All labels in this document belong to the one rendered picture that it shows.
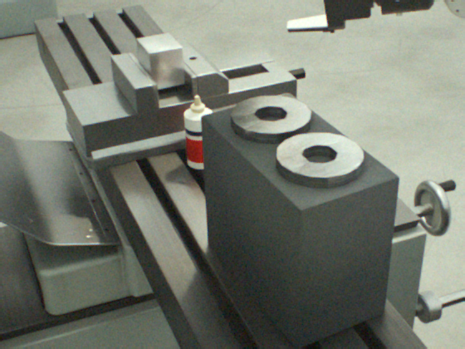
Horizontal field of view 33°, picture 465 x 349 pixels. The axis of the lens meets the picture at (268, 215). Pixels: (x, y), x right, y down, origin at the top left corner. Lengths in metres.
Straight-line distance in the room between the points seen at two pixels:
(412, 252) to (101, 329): 0.56
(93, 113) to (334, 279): 0.51
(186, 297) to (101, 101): 0.40
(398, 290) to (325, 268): 0.68
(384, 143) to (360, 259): 2.29
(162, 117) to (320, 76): 2.45
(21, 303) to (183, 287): 0.40
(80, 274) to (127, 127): 0.23
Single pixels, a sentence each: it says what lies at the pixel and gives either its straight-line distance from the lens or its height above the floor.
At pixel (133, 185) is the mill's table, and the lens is 1.15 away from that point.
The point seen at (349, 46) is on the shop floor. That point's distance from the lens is 3.94.
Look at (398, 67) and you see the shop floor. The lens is 3.74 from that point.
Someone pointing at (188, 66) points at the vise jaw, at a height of 1.04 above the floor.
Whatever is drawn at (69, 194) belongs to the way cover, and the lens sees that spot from 1.26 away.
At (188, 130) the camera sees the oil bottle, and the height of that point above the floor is 1.00.
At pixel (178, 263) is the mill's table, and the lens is 0.99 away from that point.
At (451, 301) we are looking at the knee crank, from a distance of 1.60.
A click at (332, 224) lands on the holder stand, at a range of 0.79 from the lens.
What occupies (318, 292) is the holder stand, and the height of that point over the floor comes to 1.01.
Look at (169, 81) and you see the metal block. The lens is 1.22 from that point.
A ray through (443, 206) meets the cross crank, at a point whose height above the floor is 0.67.
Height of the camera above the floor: 1.55
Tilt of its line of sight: 35 degrees down
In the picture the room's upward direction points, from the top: straight up
